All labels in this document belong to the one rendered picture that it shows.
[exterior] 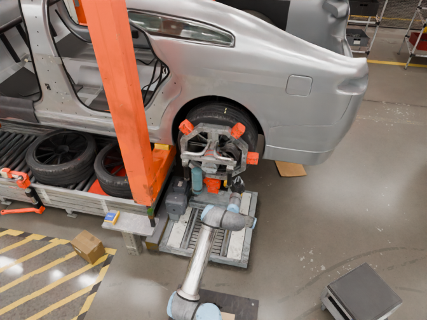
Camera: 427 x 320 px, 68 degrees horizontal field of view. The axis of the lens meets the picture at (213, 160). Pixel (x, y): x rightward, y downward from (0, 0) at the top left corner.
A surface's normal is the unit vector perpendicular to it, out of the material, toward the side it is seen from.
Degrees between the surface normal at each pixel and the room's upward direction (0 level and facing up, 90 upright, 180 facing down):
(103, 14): 90
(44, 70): 88
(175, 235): 0
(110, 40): 90
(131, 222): 0
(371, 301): 0
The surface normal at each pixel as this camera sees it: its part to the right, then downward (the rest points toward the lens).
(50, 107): -0.21, 0.70
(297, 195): 0.00, -0.73
